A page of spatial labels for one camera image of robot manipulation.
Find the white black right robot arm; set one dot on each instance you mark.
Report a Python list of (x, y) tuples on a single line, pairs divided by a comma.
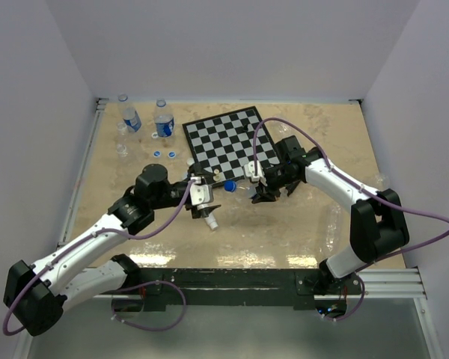
[(377, 226)]

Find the black and silver chessboard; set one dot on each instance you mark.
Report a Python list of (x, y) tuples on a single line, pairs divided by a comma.
[(219, 142)]

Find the crushed clear bottle far right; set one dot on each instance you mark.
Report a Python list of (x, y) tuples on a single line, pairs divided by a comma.
[(380, 181)]

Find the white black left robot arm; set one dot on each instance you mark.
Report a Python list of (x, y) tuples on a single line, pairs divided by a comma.
[(38, 294)]

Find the clear bottle without label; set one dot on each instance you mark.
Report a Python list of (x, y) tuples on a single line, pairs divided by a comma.
[(280, 130)]

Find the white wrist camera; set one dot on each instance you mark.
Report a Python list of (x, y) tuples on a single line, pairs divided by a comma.
[(200, 193), (253, 171)]

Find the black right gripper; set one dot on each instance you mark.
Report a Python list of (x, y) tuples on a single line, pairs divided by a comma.
[(266, 194)]

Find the clear bottle lying front right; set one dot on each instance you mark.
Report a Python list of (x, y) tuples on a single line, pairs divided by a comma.
[(332, 229)]

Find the cream chess piece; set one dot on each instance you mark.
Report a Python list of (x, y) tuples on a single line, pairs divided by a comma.
[(216, 175)]

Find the standing pepsi bottle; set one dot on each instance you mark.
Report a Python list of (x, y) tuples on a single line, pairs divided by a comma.
[(129, 113), (164, 122)]

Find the clear unlabelled plastic bottle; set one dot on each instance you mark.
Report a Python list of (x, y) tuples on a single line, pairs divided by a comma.
[(122, 151)]

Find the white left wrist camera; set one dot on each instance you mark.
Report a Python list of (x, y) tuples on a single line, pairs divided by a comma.
[(200, 193)]

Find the small clear bottle near wall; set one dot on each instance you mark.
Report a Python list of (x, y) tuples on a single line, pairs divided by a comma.
[(122, 132)]

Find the standing Pepsi bottle left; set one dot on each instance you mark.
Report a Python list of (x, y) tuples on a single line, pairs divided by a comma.
[(129, 113)]

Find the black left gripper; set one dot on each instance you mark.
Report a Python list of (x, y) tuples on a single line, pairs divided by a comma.
[(197, 212)]

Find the Pepsi labelled bottle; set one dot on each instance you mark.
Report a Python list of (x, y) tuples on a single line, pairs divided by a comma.
[(245, 190)]

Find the white toy microphone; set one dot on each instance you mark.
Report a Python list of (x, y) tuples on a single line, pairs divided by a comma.
[(211, 222)]

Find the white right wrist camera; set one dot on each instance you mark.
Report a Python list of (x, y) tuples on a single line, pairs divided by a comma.
[(253, 171)]

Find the blue cap of Pepsi bottle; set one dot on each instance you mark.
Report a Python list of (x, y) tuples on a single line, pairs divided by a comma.
[(230, 186)]

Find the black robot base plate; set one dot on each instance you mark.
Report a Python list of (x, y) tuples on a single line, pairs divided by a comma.
[(300, 289)]

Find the standing Pepsi bottle right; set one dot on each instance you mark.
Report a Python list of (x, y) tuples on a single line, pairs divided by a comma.
[(164, 122)]

